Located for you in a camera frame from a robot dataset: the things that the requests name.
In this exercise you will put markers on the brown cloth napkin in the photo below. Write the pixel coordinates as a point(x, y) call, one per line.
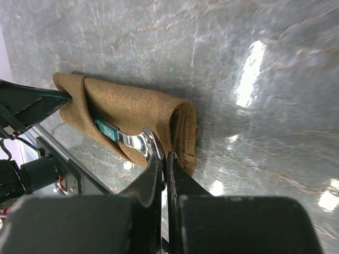
point(131, 109)

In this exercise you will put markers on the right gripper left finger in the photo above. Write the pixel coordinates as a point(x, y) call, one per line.
point(128, 222)

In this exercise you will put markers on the spoon with green handle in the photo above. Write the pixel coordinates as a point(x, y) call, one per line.
point(146, 142)

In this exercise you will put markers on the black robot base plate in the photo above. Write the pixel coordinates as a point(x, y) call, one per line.
point(76, 179)

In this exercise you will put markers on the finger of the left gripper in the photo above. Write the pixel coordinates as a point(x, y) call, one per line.
point(23, 107)

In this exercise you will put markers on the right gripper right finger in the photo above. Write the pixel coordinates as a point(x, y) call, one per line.
point(199, 222)

